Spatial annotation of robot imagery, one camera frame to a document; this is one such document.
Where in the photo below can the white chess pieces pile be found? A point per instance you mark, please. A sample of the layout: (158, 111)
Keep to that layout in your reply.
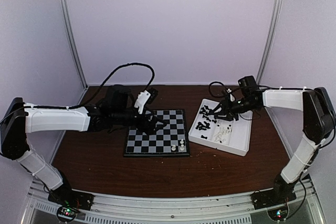
(222, 133)

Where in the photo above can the controller board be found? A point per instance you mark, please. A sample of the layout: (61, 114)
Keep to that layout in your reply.
(278, 214)
(65, 214)

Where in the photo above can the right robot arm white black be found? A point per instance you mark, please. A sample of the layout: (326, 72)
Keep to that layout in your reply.
(317, 122)

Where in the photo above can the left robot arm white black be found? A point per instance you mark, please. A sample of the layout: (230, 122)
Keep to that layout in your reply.
(22, 118)

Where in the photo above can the right controller board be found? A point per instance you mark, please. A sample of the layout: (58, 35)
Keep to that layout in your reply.
(278, 214)

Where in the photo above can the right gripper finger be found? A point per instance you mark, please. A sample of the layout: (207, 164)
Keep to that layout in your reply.
(226, 116)
(221, 108)

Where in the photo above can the white plastic tray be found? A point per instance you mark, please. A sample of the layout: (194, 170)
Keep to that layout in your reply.
(240, 137)

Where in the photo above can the black chess pieces upper cluster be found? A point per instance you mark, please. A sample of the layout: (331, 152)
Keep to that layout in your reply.
(207, 113)

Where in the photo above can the aluminium front rail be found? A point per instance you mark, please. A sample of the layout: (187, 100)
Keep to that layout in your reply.
(236, 208)

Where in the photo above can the black chess pieces cluster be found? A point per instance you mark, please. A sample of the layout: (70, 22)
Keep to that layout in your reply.
(203, 126)
(207, 113)

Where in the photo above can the left controller board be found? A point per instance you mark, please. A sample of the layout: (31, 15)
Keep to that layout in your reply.
(65, 214)

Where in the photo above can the right aluminium frame post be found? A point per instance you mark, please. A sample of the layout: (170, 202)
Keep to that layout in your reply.
(276, 10)

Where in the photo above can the aluminium frame post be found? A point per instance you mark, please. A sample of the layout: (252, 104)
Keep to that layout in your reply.
(276, 10)
(72, 43)

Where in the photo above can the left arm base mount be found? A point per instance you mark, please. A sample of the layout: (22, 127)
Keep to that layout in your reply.
(66, 196)

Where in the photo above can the left aluminium frame post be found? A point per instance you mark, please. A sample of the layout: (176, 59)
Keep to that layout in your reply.
(72, 43)

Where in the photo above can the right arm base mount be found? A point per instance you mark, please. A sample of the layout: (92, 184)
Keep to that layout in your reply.
(281, 193)

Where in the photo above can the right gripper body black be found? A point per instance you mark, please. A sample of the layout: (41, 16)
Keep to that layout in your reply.
(241, 106)

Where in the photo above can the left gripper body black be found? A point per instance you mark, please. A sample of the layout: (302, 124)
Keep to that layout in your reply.
(120, 118)

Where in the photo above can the black white chessboard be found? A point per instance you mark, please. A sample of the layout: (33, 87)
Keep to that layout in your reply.
(139, 144)

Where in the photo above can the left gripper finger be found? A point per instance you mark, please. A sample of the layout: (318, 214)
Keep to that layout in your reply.
(155, 115)
(158, 125)

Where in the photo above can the black chess pieces lower cluster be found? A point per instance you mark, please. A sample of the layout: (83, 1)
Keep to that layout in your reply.
(203, 126)

